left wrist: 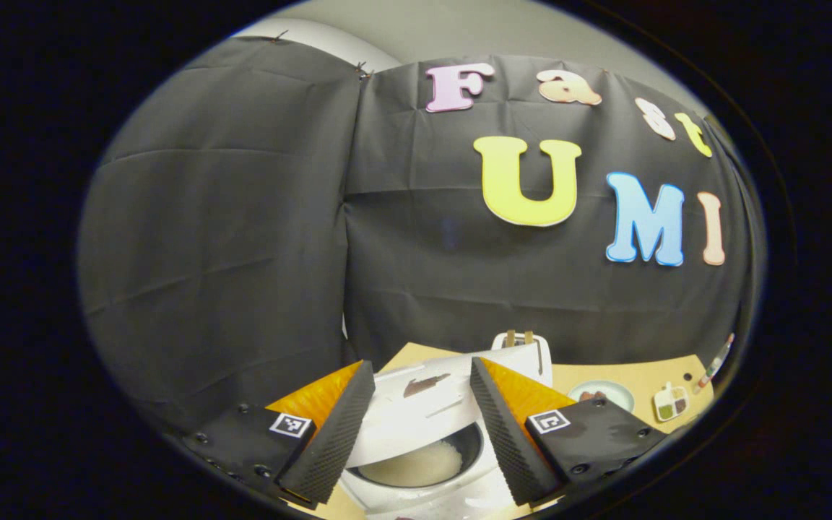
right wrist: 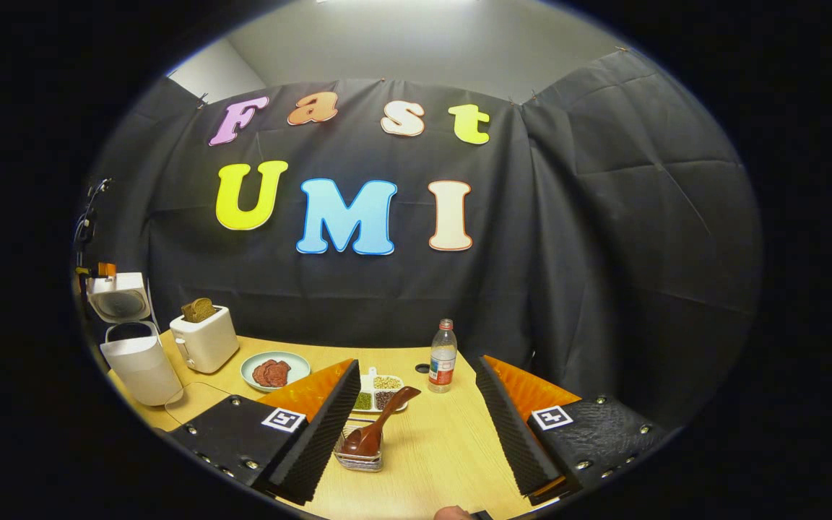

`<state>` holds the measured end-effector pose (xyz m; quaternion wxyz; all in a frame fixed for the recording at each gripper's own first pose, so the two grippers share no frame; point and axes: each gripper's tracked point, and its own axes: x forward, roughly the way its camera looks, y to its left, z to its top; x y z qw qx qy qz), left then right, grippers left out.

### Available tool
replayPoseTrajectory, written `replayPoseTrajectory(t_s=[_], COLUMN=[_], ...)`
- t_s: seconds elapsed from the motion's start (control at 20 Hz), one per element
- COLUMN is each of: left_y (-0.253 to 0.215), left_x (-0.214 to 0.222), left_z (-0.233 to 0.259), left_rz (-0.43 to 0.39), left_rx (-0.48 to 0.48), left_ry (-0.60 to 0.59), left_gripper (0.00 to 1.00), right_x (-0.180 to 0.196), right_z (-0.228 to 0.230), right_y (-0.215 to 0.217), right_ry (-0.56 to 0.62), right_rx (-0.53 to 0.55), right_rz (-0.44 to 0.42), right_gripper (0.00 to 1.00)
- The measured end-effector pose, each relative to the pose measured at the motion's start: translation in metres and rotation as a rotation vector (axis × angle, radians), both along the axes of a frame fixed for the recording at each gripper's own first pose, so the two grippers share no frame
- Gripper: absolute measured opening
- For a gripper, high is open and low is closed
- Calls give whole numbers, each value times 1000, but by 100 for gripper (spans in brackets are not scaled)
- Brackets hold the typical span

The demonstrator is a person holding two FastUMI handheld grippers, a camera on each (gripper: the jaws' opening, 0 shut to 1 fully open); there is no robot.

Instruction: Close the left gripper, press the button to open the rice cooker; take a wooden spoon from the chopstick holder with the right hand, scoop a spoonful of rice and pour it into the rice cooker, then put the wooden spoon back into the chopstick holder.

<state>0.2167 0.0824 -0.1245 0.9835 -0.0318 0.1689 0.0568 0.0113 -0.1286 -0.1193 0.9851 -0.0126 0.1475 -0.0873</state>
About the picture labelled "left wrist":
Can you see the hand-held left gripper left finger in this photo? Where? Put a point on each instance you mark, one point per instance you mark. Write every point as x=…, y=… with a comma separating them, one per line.
x=336, y=448

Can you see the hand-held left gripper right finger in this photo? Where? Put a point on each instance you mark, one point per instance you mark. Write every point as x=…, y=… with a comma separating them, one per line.
x=513, y=448

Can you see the white rice heap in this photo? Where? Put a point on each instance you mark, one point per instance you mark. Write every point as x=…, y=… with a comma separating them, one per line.
x=416, y=464

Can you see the white rice cooker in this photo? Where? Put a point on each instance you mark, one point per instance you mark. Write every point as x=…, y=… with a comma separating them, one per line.
x=416, y=426

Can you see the white toaster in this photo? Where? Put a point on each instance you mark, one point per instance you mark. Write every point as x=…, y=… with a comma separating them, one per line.
x=542, y=357

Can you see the pale green plate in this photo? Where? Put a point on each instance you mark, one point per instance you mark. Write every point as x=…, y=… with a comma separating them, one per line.
x=620, y=397

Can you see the white divided grain dish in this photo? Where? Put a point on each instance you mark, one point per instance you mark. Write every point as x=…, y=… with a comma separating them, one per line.
x=669, y=408

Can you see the clear plastic bottle red label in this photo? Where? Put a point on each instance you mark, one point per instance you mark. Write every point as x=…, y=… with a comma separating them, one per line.
x=716, y=365

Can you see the black backdrop cloth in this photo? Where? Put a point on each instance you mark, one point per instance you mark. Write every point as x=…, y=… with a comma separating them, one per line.
x=243, y=217

